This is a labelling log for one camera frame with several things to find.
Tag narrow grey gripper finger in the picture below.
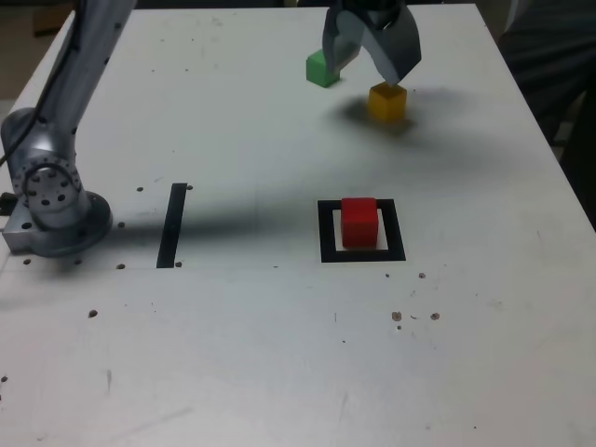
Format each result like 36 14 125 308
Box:
322 0 362 75

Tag broad grey gripper finger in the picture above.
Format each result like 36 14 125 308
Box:
335 4 423 88

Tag green cube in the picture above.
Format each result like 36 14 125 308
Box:
305 49 342 88

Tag yellow cube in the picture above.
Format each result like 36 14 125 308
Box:
367 82 409 124

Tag red cube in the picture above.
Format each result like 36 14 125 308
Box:
340 196 378 249

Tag black tape square outline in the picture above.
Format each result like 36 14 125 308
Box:
317 198 407 264

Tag black tape strip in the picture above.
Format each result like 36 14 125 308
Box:
156 183 189 270

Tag cardboard box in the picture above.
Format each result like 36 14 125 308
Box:
31 7 76 36

